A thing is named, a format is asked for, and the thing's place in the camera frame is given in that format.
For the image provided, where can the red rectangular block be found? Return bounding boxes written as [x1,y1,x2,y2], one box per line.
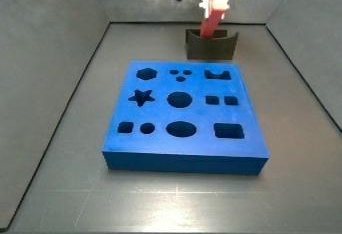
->
[200,0,222,39]

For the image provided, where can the blue shape-sorting board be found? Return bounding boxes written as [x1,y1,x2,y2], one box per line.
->
[101,61,270,175]

